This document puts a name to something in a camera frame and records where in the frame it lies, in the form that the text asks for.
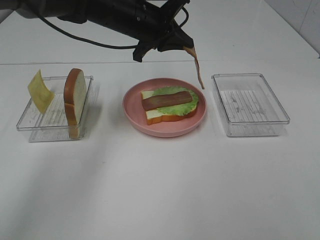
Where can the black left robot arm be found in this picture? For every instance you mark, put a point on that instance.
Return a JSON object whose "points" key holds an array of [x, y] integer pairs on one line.
{"points": [[101, 12]]}

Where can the bread slice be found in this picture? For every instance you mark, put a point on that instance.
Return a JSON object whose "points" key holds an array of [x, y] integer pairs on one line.
{"points": [[74, 96], [163, 118]]}

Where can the right clear plastic container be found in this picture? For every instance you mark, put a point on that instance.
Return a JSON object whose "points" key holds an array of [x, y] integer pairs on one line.
{"points": [[248, 106]]}

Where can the pink round plate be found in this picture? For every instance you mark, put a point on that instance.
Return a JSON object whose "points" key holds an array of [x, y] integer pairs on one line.
{"points": [[166, 129]]}

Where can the left clear plastic container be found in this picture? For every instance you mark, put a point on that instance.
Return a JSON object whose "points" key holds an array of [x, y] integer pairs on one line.
{"points": [[53, 126]]}

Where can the green lettuce leaf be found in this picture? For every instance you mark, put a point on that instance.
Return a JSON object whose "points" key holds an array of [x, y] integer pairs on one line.
{"points": [[177, 110]]}

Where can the clear plastic container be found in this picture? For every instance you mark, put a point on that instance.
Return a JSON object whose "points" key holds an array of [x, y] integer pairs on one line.
{"points": [[248, 106], [53, 126]]}

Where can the yellow cheese slice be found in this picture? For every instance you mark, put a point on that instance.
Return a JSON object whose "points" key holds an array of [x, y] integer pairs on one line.
{"points": [[39, 93]]}

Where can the red ham slice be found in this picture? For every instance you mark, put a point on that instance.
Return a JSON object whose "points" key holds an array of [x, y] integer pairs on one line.
{"points": [[166, 100]]}

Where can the wavy bacon strip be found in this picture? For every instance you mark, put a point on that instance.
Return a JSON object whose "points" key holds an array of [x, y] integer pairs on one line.
{"points": [[192, 52]]}

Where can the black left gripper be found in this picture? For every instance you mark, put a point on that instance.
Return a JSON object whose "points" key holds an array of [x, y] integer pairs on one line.
{"points": [[148, 23]]}

